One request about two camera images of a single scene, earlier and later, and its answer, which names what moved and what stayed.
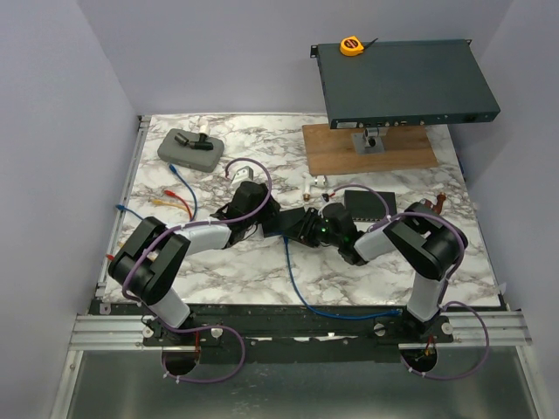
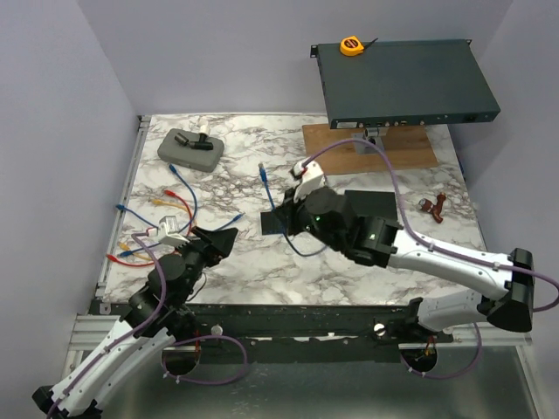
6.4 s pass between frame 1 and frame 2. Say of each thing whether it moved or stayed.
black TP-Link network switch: stayed
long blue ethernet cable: moved
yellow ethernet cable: stayed
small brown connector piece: stayed
